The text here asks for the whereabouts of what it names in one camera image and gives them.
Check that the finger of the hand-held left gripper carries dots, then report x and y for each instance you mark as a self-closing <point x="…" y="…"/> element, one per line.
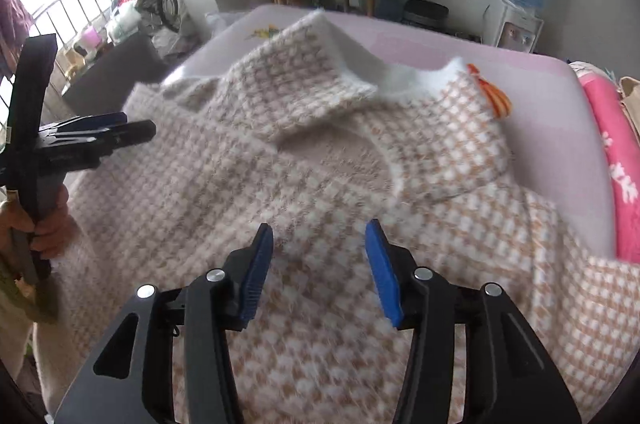
<point x="120" y="134"/>
<point x="95" y="120"/>

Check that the pink printed blanket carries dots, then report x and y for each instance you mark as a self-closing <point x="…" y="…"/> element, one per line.
<point x="625" y="184"/>

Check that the black wheel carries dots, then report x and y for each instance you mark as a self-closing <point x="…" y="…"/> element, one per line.
<point x="169" y="3"/>

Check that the orange striped bow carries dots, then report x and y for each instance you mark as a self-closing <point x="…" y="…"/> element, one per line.
<point x="492" y="96"/>

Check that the white plastic bag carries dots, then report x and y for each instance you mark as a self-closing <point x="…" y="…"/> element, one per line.
<point x="125" y="23"/>

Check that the pink bucket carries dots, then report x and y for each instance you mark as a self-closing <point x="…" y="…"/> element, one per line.
<point x="91" y="39"/>

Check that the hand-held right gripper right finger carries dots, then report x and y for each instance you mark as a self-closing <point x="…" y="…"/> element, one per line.
<point x="382" y="269"/>

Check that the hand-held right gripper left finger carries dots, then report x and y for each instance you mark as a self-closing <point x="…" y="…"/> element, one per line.
<point x="257" y="269"/>

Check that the white water dispenser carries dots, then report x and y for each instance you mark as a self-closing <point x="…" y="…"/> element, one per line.
<point x="515" y="28"/>

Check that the beige cloth pile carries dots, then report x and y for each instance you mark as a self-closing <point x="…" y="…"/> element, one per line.
<point x="631" y="103"/>

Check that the dark red hanging cloth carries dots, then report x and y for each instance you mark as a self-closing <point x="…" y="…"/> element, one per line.
<point x="15" y="13"/>

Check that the beige checked fleece coat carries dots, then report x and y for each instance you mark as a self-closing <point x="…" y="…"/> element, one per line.
<point x="310" y="184"/>

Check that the black round bin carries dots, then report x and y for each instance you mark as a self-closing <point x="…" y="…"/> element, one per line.
<point x="425" y="11"/>

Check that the person's left hand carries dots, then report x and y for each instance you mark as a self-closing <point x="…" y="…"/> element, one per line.
<point x="52" y="236"/>

